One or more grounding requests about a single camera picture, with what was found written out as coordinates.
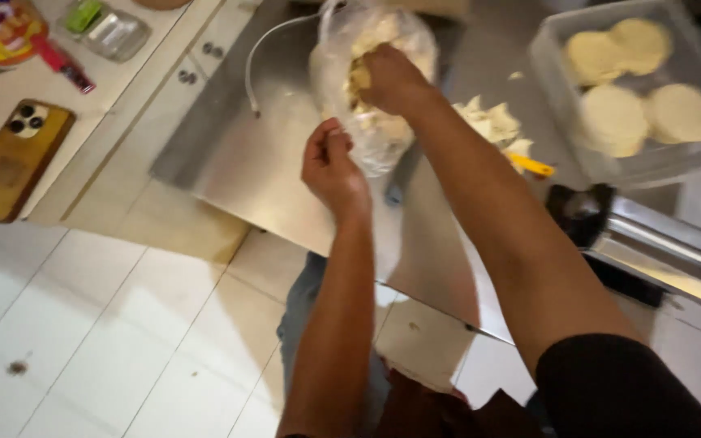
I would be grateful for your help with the colourful snack packet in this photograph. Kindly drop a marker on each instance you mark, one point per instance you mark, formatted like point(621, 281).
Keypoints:
point(0, 27)

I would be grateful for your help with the gold smartphone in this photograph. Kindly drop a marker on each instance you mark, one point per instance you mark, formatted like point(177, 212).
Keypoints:
point(13, 161)

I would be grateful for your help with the red pen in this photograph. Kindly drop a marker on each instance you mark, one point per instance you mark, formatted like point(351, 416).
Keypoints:
point(63, 64)

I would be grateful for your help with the white cabinet with knobs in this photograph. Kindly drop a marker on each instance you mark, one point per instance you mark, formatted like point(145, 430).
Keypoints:
point(162, 140)

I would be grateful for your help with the small dough scrap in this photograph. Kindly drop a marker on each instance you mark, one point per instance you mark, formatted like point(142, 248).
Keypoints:
point(515, 76)

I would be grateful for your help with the stainless steel dough machine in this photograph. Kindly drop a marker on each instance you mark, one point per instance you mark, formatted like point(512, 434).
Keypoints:
point(648, 243)

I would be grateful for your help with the round flat dough disc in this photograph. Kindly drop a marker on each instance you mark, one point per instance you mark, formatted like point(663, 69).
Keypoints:
point(613, 120)
point(642, 44)
point(594, 58)
point(684, 113)

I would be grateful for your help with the pile of dough scraps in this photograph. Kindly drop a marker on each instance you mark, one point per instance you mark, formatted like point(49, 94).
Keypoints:
point(490, 121)

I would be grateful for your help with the clear container with green lid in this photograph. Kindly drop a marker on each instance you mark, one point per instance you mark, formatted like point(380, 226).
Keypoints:
point(104, 27)

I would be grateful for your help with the clear plastic tray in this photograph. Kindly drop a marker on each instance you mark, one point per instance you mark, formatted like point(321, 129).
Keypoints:
point(636, 97)

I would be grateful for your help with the clear plastic bag of dough scraps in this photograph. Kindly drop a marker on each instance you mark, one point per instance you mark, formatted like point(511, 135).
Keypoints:
point(381, 131)

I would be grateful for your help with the person's right hand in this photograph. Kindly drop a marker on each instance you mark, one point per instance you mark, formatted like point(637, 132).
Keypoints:
point(393, 82)

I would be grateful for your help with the person's left hand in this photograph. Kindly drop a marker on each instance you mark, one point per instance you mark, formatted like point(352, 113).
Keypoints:
point(332, 173)

